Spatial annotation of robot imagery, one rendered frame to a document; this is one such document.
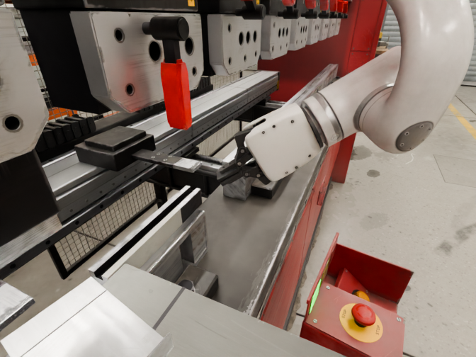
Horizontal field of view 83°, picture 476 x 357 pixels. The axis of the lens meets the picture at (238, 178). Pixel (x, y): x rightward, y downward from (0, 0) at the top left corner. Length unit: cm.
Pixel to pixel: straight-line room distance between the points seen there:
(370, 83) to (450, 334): 145
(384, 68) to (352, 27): 177
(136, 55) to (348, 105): 28
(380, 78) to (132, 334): 42
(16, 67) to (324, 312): 55
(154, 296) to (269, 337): 12
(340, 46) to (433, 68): 188
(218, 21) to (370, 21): 186
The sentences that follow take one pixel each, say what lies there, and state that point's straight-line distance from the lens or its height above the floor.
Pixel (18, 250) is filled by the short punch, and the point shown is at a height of 109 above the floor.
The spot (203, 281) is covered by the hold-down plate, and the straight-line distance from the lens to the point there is 44.
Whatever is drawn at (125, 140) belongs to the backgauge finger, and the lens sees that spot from 60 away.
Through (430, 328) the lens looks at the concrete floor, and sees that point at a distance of 170.
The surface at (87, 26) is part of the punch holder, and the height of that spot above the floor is 124.
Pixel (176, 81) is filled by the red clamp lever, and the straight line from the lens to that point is 26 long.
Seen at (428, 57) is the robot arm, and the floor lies 121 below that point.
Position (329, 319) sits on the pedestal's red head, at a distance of 58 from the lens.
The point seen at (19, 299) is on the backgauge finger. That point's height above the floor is 101.
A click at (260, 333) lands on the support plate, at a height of 100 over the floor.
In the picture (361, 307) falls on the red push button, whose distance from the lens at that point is 57.
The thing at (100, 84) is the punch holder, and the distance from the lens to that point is 25.
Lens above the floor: 125
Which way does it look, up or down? 31 degrees down
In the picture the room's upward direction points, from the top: straight up
